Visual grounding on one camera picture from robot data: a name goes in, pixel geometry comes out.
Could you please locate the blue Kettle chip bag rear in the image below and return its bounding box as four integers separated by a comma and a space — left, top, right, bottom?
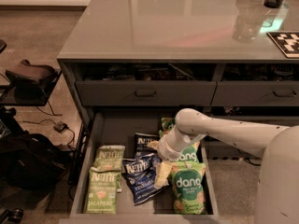
135, 133, 159, 159

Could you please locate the brown leather bag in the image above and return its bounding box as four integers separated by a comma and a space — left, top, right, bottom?
6, 60, 58, 94

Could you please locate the grey counter cabinet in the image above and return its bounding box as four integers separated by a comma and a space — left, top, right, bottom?
56, 0, 299, 224

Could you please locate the grey top right drawer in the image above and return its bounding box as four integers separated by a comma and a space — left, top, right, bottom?
211, 81, 299, 106

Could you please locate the green Kettle jalapeno bag rear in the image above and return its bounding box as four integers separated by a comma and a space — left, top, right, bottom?
90, 145, 125, 193

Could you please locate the grey bottom right drawer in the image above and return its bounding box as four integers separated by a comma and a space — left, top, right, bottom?
204, 141, 253, 159

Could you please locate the green Kettle jalapeno bag front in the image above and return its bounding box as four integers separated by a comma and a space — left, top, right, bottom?
84, 167, 121, 214

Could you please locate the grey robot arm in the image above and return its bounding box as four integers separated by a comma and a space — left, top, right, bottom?
149, 108, 299, 224

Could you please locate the open grey middle drawer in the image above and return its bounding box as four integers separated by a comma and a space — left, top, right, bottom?
59, 107, 229, 224

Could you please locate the green dang chips bag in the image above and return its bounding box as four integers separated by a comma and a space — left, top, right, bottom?
168, 162, 206, 215
161, 118, 175, 131
159, 131, 169, 138
178, 142, 200, 164

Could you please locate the black backpack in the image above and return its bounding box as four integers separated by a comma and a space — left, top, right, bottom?
0, 133, 68, 189

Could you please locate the blue Kettle chip bag front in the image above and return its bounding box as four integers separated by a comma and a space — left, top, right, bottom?
122, 153, 169, 204

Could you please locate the black power adapter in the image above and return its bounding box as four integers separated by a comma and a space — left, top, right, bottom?
53, 121, 67, 133

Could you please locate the checkered marker board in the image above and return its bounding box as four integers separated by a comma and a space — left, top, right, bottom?
267, 31, 299, 59

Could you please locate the black floor cable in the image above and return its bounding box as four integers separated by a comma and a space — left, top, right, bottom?
17, 101, 77, 151

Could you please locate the green Dang chips bag front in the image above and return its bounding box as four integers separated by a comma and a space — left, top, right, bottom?
168, 162, 206, 215

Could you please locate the green kettle jalapeno bag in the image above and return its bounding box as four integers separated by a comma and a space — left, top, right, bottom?
90, 145, 125, 193
84, 167, 121, 214

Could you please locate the blue kettle chip bag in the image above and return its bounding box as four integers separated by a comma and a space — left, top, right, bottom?
135, 133, 159, 159
122, 153, 169, 204

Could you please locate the grey top left drawer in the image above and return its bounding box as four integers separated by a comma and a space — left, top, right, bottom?
75, 80, 216, 106

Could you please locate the black cable right floor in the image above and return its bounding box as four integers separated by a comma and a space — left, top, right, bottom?
243, 157, 263, 167

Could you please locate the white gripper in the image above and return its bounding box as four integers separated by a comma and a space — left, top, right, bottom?
147, 137, 185, 189

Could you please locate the green Dang chips bag rear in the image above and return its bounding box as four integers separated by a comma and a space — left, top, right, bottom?
161, 118, 175, 131

